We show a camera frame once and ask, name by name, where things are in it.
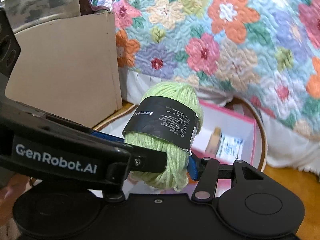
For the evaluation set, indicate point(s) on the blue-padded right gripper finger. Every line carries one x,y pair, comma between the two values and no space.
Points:
205,172

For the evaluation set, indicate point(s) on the gold cap foundation bottle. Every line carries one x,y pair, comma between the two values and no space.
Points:
214,142

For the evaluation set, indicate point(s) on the blue wet wipes pack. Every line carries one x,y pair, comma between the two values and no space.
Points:
230,148

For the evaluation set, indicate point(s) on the green yarn ball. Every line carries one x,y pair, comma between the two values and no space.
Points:
167,119

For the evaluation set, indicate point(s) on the person's left hand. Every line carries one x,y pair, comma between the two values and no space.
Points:
15,188

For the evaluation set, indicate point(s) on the pink storage box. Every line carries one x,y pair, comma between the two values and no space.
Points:
181,129

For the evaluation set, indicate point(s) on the white bed skirt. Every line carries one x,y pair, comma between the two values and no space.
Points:
286,148

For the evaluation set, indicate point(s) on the checkered round rug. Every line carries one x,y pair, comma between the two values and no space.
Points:
237,120

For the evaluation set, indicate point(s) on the floral quilt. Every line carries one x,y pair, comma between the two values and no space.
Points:
264,50

